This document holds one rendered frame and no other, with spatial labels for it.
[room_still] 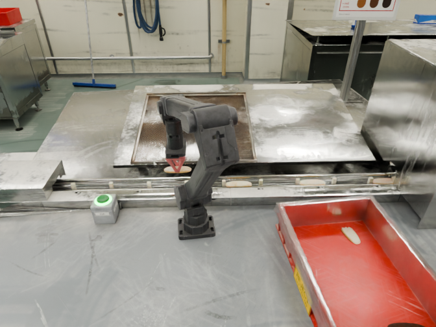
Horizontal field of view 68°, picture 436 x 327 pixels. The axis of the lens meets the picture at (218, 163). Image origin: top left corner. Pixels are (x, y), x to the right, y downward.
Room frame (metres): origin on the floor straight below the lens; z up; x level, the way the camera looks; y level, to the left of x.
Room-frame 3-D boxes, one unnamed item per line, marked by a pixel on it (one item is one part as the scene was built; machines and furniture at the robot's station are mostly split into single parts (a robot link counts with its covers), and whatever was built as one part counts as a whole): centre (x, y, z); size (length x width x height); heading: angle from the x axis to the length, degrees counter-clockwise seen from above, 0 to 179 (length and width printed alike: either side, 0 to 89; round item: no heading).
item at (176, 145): (0.96, 0.15, 1.04); 0.10 x 0.07 x 0.07; 2
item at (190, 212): (0.79, 0.08, 0.94); 0.09 x 0.05 x 0.10; 21
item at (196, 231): (0.77, 0.07, 0.86); 0.12 x 0.09 x 0.08; 98
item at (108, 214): (0.83, 0.38, 0.84); 0.08 x 0.08 x 0.11; 2
